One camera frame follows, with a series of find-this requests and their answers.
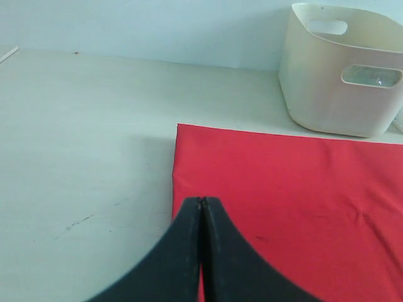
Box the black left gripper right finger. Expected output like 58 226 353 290
201 197 318 301

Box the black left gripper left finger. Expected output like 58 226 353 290
89 198 202 301

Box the pale green ceramic bowl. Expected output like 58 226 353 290
342 65 402 87

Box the red table cloth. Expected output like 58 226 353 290
173 124 402 301

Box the cream plastic bin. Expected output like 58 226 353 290
278 3 402 138

